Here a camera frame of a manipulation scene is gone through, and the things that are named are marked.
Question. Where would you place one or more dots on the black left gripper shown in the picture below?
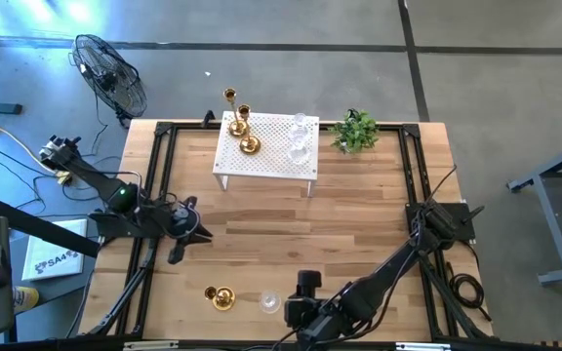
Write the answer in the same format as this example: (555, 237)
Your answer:
(179, 219)

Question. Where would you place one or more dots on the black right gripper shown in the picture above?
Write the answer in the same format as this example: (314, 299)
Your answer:
(296, 312)

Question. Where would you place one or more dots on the clear ribbed glass candle holder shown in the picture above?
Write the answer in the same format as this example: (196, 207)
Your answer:
(300, 128)
(270, 301)
(299, 154)

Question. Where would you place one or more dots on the tall gold candlestick holder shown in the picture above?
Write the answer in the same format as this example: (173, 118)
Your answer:
(237, 128)
(250, 145)
(224, 299)

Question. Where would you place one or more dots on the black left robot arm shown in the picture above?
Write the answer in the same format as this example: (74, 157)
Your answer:
(91, 178)

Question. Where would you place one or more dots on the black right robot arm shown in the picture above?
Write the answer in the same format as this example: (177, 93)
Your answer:
(383, 273)

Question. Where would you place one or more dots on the white perforated metal shelf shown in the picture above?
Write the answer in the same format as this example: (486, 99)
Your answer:
(271, 161)

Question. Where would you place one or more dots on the black clamp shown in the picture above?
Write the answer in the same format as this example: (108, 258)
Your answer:
(208, 118)

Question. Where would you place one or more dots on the silver aluminium extrusion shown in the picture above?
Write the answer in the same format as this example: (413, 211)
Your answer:
(149, 346)
(422, 347)

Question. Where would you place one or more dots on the yellow plug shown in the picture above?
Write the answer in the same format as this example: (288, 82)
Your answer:
(65, 178)

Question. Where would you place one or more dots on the white printed box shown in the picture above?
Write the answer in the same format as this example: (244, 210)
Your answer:
(52, 253)

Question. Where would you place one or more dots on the black metal beam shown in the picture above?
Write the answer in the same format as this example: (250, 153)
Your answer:
(42, 226)

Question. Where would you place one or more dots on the black floor fan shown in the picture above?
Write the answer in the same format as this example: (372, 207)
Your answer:
(110, 78)

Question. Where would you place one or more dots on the yellow bottle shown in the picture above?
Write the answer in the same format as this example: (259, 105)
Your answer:
(26, 297)

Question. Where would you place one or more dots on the green plant in white pot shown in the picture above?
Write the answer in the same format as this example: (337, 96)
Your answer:
(356, 131)

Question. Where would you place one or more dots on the grey metal stand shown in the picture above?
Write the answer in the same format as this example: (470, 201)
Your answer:
(551, 219)

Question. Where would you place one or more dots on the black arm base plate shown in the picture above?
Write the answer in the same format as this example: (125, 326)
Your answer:
(464, 217)
(110, 226)

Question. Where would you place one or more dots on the black aluminium table frame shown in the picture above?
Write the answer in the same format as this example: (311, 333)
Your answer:
(162, 128)

